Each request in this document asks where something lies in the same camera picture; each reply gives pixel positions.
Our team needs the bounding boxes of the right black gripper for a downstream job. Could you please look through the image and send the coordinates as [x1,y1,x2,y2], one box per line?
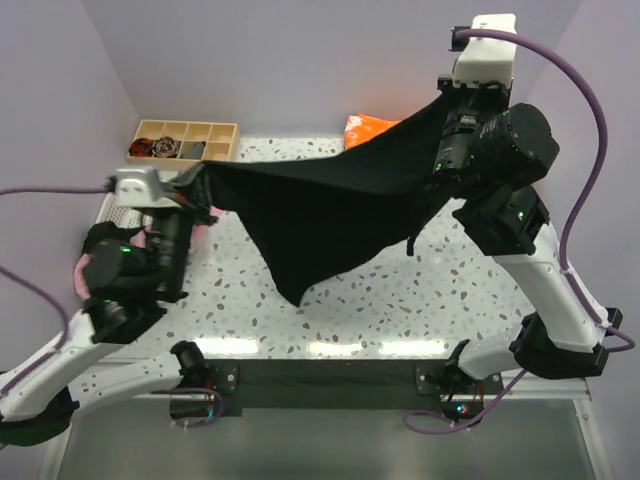
[431,56,516,190]

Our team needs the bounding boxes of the black t-shirt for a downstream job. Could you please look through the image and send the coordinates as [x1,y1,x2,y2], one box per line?
[204,94,453,305]

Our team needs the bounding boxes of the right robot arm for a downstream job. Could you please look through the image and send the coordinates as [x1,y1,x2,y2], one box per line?
[433,76,622,393]

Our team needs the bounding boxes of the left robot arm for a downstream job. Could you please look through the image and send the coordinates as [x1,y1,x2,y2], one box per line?
[1,163,216,447]

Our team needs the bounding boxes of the grey rolled fabric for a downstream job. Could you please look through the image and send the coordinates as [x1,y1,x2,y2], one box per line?
[180,141,206,160]

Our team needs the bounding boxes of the brown patterned rolled fabric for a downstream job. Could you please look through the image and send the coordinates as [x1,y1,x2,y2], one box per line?
[151,136,182,158]

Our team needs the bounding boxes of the wooden compartment box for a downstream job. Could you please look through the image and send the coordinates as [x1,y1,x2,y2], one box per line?
[126,119,239,171]

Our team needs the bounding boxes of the red black rolled fabric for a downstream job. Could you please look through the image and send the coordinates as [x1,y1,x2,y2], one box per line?
[128,138,155,157]

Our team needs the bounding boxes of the white laundry basket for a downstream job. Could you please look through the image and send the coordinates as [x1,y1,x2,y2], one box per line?
[96,194,151,228]

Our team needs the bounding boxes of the pink t-shirt in basket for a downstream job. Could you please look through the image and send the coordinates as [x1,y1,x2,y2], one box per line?
[75,207,221,303]

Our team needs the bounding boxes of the black garment in basket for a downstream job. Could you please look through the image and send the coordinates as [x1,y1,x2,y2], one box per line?
[82,221,140,254]

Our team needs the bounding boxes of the orange white folded t-shirt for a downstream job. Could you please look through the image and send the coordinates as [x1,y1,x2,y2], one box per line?
[344,114,399,150]

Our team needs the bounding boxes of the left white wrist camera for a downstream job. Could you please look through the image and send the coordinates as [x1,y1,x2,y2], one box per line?
[114,165,178,210]

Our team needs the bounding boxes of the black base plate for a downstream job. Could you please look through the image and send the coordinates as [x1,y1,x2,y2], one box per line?
[178,359,503,416]

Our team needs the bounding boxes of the aluminium rail frame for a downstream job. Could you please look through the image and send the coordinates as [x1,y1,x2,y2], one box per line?
[40,379,613,479]

